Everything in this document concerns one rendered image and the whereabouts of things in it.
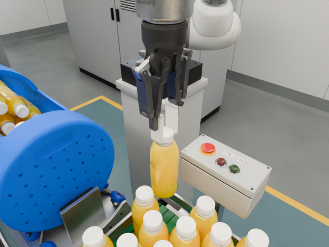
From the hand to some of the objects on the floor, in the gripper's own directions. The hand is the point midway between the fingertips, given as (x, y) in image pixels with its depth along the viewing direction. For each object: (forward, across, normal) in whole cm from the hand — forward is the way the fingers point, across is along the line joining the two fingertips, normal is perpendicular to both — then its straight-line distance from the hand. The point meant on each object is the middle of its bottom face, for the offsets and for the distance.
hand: (164, 123), depth 51 cm
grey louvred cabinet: (+124, -165, -193) cm, 282 cm away
